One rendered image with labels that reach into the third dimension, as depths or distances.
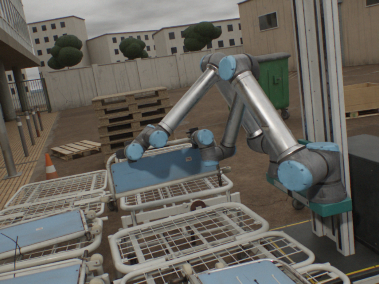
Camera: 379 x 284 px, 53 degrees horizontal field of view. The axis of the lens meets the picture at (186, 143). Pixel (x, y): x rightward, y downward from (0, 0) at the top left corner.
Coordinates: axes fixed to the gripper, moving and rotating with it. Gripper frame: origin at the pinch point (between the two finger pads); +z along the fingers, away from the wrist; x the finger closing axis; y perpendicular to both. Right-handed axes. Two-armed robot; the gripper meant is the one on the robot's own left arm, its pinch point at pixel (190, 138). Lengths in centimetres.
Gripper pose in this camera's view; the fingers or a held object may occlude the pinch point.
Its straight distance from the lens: 247.4
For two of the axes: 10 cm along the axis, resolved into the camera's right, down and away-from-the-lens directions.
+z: -2.6, 0.2, 9.7
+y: -9.4, 2.0, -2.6
